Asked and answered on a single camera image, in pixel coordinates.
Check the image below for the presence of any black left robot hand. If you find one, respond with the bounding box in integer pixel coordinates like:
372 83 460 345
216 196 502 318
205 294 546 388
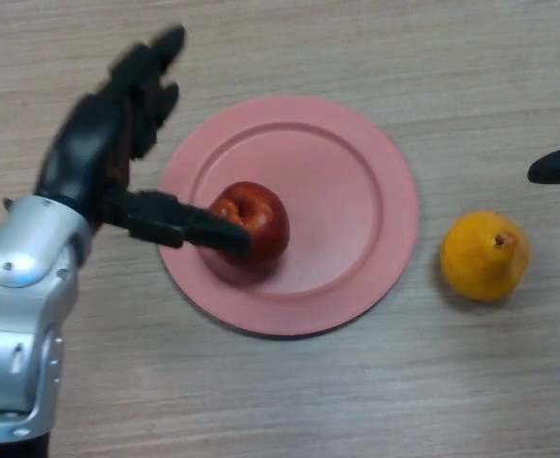
33 24 253 256

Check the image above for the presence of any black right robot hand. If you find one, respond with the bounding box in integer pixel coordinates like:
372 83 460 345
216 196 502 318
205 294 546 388
527 142 560 185

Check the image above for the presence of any red apple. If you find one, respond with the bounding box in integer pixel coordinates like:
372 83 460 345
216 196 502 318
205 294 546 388
206 180 290 264

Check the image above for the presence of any pink round plate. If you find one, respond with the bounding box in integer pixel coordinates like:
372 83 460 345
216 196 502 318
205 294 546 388
156 94 421 338

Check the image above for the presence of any yellow pear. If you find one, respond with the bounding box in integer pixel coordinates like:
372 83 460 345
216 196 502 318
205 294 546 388
439 211 531 302

